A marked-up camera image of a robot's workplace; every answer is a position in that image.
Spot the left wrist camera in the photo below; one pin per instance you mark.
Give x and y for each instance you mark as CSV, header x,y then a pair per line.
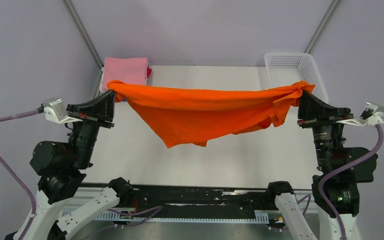
x,y
55,111

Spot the pink folded t-shirt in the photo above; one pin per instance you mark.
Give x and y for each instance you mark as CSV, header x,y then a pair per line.
x,y
127,70

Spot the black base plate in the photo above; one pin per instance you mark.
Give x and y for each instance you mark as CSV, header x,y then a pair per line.
x,y
196,204

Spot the right aluminium frame post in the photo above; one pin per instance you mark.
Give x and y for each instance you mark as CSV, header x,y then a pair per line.
x,y
322,26

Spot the magenta folded t-shirt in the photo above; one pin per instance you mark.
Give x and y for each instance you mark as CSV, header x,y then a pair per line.
x,y
148,72

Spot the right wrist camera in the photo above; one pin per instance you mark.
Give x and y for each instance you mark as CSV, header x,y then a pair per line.
x,y
372,115

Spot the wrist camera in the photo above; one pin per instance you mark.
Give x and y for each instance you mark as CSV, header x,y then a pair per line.
x,y
372,115
55,111

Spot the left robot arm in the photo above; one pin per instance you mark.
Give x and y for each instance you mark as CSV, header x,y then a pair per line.
x,y
61,165

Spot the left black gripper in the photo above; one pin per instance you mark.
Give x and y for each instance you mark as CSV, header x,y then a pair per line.
x,y
99,109

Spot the orange t-shirt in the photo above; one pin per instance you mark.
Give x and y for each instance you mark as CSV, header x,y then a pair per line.
x,y
195,116

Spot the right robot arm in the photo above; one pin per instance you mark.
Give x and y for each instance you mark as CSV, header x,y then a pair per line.
x,y
335,190

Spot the left aluminium frame post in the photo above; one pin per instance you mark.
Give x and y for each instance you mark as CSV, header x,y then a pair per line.
x,y
78,23

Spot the aluminium frame post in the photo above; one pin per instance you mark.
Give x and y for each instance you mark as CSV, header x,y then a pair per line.
x,y
78,23
322,26

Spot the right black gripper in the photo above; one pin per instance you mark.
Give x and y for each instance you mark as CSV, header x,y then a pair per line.
x,y
310,107

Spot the white plastic basket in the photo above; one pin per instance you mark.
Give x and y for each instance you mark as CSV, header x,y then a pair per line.
x,y
286,68

